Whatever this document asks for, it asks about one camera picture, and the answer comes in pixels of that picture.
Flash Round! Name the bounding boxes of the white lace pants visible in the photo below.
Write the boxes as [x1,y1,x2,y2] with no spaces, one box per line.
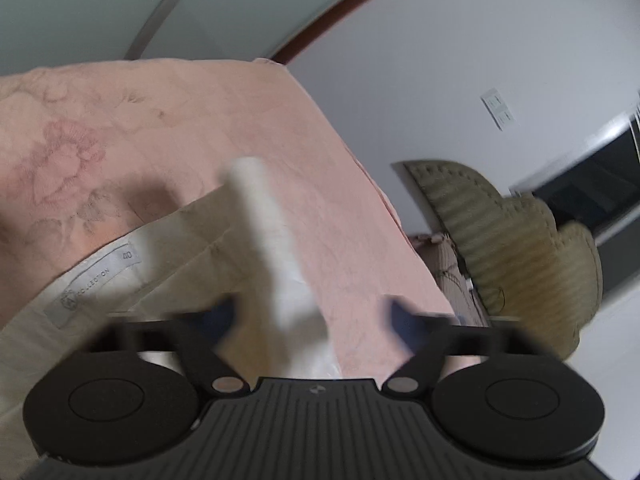
[1,157,341,479]

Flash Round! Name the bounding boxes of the frosted floral wardrobe door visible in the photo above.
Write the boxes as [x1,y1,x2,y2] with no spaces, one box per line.
[1,0,341,75]

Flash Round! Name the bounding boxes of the olive green padded headboard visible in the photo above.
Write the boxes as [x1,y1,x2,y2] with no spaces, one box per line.
[405,160,603,360]

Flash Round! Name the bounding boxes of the white wall socket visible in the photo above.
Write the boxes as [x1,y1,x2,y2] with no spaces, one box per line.
[480,89,514,131]

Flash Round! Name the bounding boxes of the black charging cable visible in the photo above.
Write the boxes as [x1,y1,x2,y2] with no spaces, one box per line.
[462,263,507,316]

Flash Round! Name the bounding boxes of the brown wooden wardrobe frame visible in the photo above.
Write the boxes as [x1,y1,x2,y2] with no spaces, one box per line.
[270,0,370,65]

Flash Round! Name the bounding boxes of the pink bed sheet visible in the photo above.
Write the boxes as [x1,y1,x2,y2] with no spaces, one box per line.
[1,60,451,378]

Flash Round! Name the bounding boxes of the dark window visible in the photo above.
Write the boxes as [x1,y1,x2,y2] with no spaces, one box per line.
[511,107,639,302]

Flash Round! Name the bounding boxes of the beige patterned mattress cover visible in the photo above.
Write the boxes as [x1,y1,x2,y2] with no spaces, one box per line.
[410,233,489,327]

